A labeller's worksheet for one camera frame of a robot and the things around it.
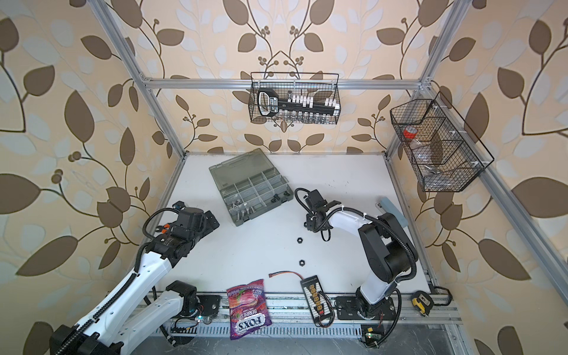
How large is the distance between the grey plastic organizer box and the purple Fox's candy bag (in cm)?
28

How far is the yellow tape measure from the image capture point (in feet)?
2.42

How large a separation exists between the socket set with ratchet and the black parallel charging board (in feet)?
2.12

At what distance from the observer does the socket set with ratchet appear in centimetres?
83

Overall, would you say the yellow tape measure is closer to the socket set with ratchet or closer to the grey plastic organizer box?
the grey plastic organizer box

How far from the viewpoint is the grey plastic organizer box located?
3.24 ft

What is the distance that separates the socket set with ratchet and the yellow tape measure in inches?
28.6

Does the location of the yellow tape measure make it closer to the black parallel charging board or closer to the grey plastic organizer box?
the black parallel charging board

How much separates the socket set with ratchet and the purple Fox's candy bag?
681mm

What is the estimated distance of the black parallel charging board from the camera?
72 cm

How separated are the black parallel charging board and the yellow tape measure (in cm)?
29

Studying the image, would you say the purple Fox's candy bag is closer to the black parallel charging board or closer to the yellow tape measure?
the black parallel charging board

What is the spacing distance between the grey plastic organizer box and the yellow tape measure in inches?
23.9

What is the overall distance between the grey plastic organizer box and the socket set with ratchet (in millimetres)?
349

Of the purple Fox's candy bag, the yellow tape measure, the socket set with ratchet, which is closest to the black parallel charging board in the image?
the purple Fox's candy bag
